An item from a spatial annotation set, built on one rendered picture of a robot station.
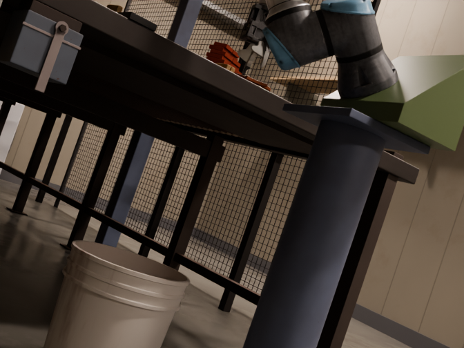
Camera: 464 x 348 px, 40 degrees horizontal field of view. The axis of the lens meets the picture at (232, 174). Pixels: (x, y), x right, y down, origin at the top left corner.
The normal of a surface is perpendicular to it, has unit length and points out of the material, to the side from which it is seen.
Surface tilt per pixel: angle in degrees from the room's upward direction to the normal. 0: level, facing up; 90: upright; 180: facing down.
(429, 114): 90
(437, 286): 90
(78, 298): 93
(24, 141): 90
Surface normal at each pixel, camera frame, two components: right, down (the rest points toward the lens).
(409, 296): -0.81, -0.30
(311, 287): 0.14, 0.01
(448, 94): 0.51, 0.14
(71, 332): -0.47, -0.14
